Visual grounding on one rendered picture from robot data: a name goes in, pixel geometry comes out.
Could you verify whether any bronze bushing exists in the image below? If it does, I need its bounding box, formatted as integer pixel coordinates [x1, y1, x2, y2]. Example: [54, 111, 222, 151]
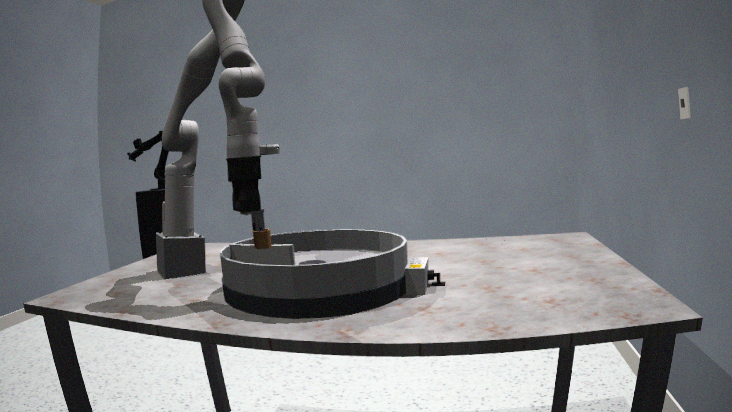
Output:
[253, 229, 272, 249]

